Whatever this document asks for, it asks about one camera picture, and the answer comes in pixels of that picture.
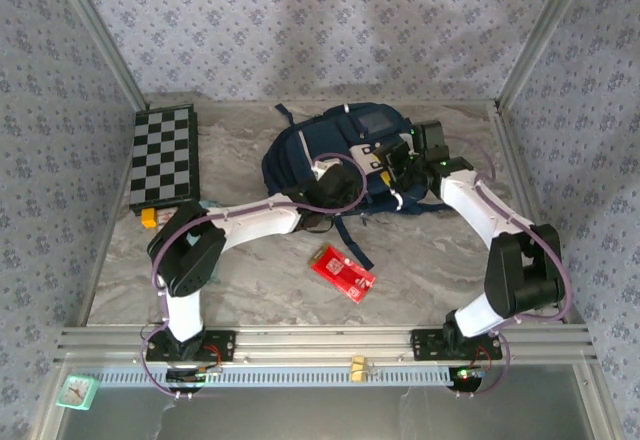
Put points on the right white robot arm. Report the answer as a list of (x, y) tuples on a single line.
[(475, 205)]

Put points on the small yellow block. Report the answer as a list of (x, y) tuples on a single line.
[(148, 217)]

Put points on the red snack packet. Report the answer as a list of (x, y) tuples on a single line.
[(345, 274)]

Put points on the left controller board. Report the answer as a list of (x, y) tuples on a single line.
[(192, 376)]

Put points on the aluminium frame post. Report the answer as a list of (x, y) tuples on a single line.
[(103, 35), (542, 35)]

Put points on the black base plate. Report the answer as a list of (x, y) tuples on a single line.
[(422, 345), (225, 345)]

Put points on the right aluminium frame post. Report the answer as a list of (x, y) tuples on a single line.
[(542, 35)]

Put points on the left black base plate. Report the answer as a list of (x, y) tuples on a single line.
[(225, 345)]

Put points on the right aluminium side rail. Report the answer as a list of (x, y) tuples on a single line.
[(507, 130)]

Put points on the right controller board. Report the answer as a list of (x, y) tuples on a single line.
[(467, 375)]

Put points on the tan clip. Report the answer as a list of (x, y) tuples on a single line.
[(360, 370)]

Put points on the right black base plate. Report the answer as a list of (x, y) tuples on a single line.
[(422, 345)]

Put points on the left aluminium frame post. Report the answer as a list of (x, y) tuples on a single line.
[(103, 35)]

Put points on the left aluminium side rail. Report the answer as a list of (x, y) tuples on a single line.
[(107, 230)]

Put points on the black grey chessboard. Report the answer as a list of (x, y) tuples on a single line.
[(160, 155)]

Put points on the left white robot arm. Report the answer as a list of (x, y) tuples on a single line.
[(250, 220)]

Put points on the floral fabric backdrop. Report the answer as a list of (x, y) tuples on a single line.
[(320, 20)]

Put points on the controller board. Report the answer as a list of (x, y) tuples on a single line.
[(467, 375), (192, 376)]

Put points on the navy blue backpack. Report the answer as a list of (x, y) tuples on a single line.
[(285, 160)]

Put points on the mint green alarm clock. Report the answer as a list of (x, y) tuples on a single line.
[(77, 392)]

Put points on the aluminium side rail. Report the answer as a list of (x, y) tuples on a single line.
[(107, 230), (507, 130)]

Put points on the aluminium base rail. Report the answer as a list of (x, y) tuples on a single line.
[(325, 345)]

